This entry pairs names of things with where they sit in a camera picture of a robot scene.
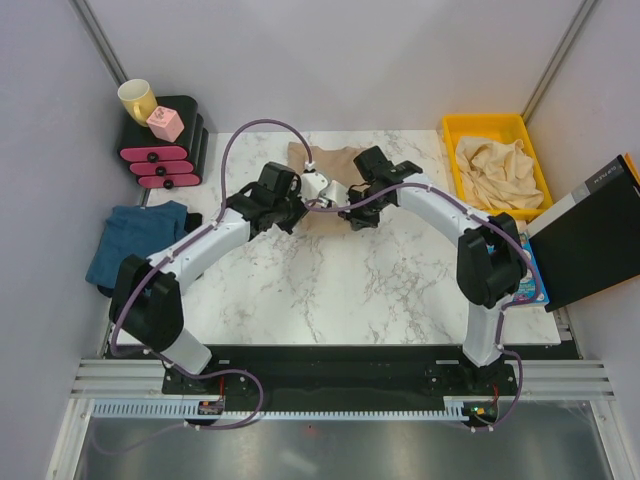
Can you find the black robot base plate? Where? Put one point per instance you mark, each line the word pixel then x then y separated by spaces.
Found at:
pixel 235 359

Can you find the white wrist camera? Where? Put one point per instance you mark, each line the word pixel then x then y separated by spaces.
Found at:
pixel 313 183
pixel 333 195

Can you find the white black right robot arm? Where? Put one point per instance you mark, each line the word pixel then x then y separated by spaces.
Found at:
pixel 490 259

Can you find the yellow plastic bin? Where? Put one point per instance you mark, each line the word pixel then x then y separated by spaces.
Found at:
pixel 503 128

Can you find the cream yellow t shirt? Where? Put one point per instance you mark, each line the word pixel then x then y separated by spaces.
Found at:
pixel 497 176

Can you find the tan beige t shirt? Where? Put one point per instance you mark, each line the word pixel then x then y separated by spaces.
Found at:
pixel 338 165

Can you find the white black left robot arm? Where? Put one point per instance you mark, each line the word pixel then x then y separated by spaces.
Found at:
pixel 147 299

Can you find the black pink drawer unit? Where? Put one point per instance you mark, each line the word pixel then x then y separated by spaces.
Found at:
pixel 158 164

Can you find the left aluminium corner post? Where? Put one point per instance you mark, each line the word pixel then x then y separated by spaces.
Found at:
pixel 100 40

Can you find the black clip file binder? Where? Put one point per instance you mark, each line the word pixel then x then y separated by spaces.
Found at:
pixel 588 241

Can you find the white slotted cable duct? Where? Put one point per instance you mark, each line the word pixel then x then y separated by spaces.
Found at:
pixel 192 409

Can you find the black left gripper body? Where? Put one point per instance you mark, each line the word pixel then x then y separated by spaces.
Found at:
pixel 291 210

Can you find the pink cube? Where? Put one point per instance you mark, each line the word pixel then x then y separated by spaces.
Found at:
pixel 165 124

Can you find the blue folded t shirt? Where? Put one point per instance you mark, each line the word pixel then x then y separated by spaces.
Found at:
pixel 167 208

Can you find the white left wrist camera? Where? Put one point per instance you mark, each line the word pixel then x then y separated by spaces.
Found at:
pixel 313 183

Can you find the aluminium corner post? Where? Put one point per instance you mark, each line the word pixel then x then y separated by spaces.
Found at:
pixel 568 41
pixel 100 40

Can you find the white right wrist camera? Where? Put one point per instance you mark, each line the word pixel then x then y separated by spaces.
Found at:
pixel 333 195

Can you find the aluminium frame rail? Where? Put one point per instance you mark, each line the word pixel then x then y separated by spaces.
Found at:
pixel 534 379

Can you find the blue white booklet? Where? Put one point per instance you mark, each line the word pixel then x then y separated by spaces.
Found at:
pixel 531 290

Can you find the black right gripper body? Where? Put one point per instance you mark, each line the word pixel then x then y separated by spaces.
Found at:
pixel 366 215

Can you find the yellow mug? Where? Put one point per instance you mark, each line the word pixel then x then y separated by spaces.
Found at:
pixel 138 100

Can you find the right aluminium corner post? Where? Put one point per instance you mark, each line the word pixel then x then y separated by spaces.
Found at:
pixel 568 41

